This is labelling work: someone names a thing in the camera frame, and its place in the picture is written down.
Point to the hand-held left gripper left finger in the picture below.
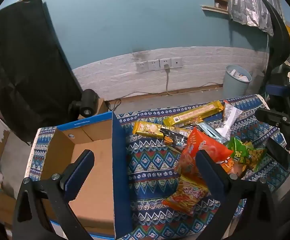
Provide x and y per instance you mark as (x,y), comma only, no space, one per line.
(80,170)

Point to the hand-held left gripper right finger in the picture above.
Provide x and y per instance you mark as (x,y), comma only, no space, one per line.
(204,165)

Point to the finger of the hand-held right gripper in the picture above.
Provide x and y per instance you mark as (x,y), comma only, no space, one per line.
(269,116)

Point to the large orange chip bag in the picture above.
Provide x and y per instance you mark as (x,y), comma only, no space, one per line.
(192,152)

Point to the blue-edged cardboard box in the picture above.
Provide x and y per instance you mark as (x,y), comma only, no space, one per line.
(97,155)

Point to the orange yellow snack stick bag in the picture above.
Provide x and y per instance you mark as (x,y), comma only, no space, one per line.
(184,195)

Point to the black snack packet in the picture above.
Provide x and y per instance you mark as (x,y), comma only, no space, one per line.
(172,137)

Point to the light blue snack packet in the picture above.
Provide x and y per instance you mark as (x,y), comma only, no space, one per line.
(207,128)

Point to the clear silver snack packet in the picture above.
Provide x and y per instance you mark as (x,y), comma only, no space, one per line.
(231,120)

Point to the green snack bag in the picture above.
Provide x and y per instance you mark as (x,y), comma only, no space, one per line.
(244,152)

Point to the light blue trash bin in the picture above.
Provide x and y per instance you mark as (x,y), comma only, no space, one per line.
(234,85)

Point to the patterned blue tablecloth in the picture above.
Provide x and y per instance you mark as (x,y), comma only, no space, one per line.
(154,160)

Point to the long gold biscuit packet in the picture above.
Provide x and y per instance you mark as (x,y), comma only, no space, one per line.
(192,113)

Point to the small brown cardboard box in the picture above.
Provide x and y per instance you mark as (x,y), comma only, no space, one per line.
(101,107)

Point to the gold snack packet red print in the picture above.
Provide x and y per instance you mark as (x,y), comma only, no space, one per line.
(147,128)

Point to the black office chair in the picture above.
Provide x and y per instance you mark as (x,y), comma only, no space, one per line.
(279,35)

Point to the torn cardboard boxes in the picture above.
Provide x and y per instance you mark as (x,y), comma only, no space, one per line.
(0,150)

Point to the silver foil sheet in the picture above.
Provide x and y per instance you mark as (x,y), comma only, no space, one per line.
(249,5)

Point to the large black panel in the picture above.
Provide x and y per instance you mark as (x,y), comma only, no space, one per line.
(27,67)

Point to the white wall socket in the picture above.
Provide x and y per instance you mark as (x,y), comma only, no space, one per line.
(176,62)
(142,66)
(165,62)
(154,65)

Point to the wooden wall ledge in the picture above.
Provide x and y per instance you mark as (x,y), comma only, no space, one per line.
(214,8)

